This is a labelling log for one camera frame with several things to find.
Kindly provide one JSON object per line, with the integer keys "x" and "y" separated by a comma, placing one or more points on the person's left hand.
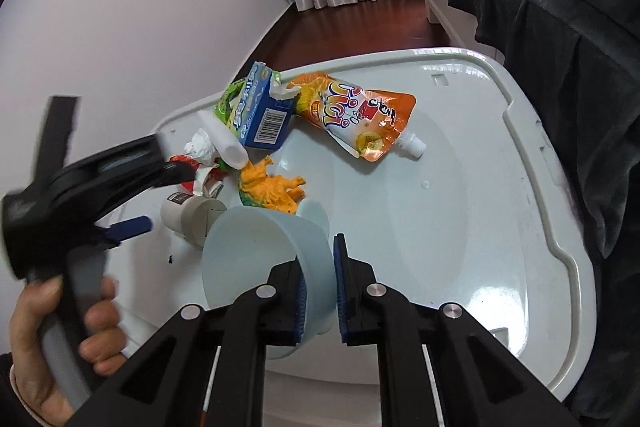
{"x": 30, "y": 357}

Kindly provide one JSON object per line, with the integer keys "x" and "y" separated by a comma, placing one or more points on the orange drink pouch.
{"x": 350, "y": 112}

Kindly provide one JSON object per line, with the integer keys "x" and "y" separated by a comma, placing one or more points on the white plastic storage box lid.
{"x": 450, "y": 207}

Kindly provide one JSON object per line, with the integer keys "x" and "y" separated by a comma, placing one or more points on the pale blue plastic bowl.
{"x": 250, "y": 247}

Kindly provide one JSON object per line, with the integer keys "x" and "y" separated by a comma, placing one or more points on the red and white wrapper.
{"x": 207, "y": 177}

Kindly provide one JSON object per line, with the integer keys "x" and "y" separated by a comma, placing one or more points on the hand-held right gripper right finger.
{"x": 341, "y": 287}

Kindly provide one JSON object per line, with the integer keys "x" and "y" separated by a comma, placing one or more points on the green snack packet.
{"x": 227, "y": 99}

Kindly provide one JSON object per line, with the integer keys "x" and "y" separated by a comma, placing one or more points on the crumpled white tissue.
{"x": 200, "y": 147}

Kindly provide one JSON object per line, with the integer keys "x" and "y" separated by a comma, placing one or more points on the person's left forearm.
{"x": 7, "y": 399}

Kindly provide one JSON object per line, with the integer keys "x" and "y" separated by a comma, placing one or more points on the blue drink carton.
{"x": 260, "y": 112}

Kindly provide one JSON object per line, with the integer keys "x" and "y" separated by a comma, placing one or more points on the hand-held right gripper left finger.
{"x": 301, "y": 302}

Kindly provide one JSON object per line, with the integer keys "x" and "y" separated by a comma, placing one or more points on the small white paper cup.
{"x": 192, "y": 219}

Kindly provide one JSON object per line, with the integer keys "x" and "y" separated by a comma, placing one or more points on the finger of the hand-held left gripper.
{"x": 132, "y": 227}
{"x": 150, "y": 167}

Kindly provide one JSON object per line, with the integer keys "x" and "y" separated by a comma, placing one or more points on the white bed frame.
{"x": 440, "y": 7}

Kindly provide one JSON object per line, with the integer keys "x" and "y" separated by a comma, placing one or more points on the white plastic bottle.
{"x": 222, "y": 139}

